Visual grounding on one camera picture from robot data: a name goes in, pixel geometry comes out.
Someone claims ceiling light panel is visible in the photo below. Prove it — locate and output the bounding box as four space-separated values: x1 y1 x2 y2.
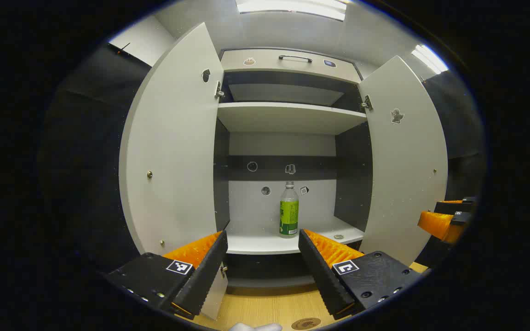
236 0 347 21
411 45 449 74

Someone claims white and grey cabinet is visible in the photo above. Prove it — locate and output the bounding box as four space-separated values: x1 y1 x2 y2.
213 46 374 290

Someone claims black backdrop cloth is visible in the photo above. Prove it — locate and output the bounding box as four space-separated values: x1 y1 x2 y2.
40 44 155 276
419 71 486 272

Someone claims green label plastic bottle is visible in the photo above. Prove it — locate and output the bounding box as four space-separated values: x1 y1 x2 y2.
279 181 300 238

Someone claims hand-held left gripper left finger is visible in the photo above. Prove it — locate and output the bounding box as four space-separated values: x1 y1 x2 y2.
104 230 229 321

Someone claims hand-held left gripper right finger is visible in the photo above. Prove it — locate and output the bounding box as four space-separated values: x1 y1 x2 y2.
298 228 424 321

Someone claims white cabinet door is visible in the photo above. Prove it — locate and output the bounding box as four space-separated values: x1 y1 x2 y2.
119 22 230 321
358 55 449 267

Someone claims round brown coaster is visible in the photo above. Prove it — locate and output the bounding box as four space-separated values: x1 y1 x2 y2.
291 317 322 331

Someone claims white cabinet drawer front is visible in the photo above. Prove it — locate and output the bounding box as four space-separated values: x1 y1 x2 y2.
220 48 362 84

